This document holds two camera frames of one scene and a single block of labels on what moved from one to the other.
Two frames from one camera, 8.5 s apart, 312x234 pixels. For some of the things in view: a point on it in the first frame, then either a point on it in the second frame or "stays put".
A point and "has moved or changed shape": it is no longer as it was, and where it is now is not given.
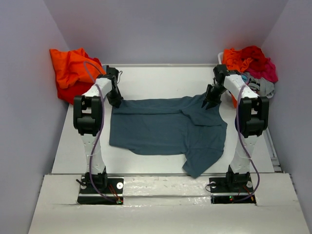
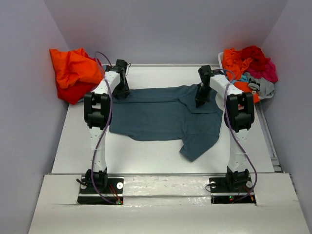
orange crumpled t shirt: [232, 58] stays put
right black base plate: [227, 190] stays put
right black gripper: [208, 98] to [201, 100]
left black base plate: [115, 191] stays put
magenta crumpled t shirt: [269, 72] stays put
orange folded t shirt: [71, 68] stays put
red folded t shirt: [68, 94] stays put
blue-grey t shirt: [179, 126] has moved or changed shape
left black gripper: [117, 100] to [125, 90]
